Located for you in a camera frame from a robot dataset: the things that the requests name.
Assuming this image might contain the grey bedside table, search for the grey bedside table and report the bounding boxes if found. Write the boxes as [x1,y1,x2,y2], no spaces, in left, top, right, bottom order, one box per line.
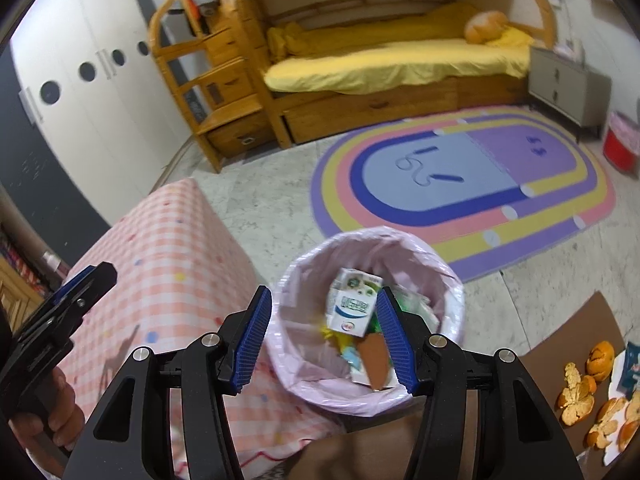
[529,45,612,136]

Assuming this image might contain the white and grey wardrobe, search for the white and grey wardrobe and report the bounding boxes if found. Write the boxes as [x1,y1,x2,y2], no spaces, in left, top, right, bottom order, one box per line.
[0,0,196,241]

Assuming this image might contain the green printed wrapper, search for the green printed wrapper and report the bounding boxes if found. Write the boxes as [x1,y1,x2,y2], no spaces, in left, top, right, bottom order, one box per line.
[395,287,442,333]

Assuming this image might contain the red bin with pink liner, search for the red bin with pink liner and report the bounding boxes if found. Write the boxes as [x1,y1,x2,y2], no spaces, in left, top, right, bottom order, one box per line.
[602,112,640,176]

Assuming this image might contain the orange peel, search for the orange peel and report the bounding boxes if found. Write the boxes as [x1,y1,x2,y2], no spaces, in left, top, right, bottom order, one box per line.
[556,362,598,426]
[585,397,628,448]
[617,420,640,453]
[586,341,616,383]

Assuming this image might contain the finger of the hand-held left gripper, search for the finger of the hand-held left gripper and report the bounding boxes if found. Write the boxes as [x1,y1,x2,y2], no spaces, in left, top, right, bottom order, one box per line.
[47,261,118,331]

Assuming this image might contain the trash bin with pink liner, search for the trash bin with pink liner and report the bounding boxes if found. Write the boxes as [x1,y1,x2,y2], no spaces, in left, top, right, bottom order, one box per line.
[265,227,466,418]

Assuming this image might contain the blue printed packet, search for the blue printed packet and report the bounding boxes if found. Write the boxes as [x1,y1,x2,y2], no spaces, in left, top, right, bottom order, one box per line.
[617,342,640,393]

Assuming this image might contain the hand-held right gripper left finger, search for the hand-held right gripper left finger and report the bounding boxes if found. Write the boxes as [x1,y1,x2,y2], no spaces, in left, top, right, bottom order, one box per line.
[62,285,273,480]

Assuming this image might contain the pink checked tablecloth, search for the pink checked tablecloth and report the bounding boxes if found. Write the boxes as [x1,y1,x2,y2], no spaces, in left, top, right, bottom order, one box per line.
[30,177,346,480]

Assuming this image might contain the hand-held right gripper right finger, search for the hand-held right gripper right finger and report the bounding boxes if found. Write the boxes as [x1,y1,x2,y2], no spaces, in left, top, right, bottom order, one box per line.
[375,286,586,480]

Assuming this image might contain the person's left hand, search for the person's left hand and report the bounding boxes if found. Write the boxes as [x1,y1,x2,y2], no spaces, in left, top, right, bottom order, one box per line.
[10,366,87,455]

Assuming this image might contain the brown cardboard sheet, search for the brown cardboard sheet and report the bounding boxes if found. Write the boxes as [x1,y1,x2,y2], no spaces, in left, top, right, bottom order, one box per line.
[285,291,632,480]

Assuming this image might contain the white milk carton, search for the white milk carton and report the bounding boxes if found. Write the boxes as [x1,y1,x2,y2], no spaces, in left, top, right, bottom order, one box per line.
[325,267,385,338]

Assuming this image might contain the pastel striped oval rug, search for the pastel striped oval rug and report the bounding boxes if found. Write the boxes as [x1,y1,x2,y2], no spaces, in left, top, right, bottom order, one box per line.
[310,105,617,283]

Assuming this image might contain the yellow bed sheet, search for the yellow bed sheet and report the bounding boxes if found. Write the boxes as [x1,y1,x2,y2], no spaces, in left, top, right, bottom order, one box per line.
[263,2,536,96]

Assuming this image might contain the wooden bunk bed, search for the wooden bunk bed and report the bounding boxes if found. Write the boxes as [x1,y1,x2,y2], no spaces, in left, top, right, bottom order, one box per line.
[210,0,558,148]

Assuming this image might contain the wooden stair drawers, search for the wooden stair drawers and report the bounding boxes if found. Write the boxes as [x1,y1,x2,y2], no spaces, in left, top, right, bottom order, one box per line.
[149,0,281,173]

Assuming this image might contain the orange plush pillow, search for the orange plush pillow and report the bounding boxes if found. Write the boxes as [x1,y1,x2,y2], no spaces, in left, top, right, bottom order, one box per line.
[464,10,508,43]

